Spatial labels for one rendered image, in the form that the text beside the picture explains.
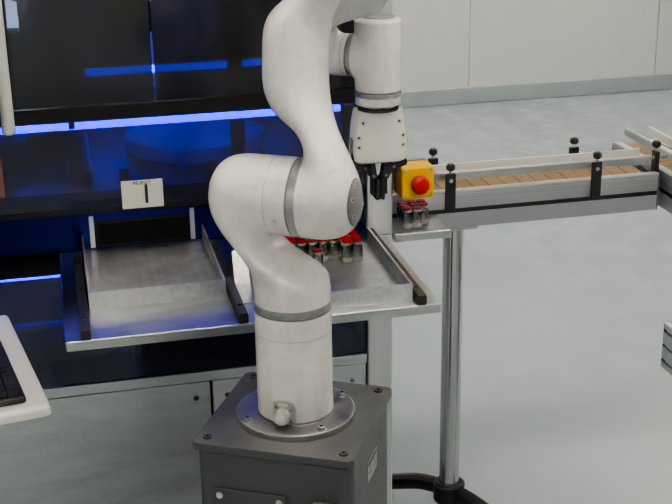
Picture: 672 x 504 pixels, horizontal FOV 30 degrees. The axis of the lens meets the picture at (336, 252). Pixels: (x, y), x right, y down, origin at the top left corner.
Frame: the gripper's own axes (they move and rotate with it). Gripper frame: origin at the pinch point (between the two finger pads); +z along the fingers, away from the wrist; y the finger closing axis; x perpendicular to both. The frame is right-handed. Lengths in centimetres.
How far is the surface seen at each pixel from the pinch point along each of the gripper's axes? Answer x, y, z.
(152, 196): -35, 39, 9
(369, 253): -24.4, -4.4, 22.1
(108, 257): -37, 49, 22
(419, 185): -31.5, -17.3, 10.5
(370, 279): -10.0, -0.9, 22.1
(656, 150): -50, -82, 13
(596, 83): -493, -269, 104
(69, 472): -35, 61, 71
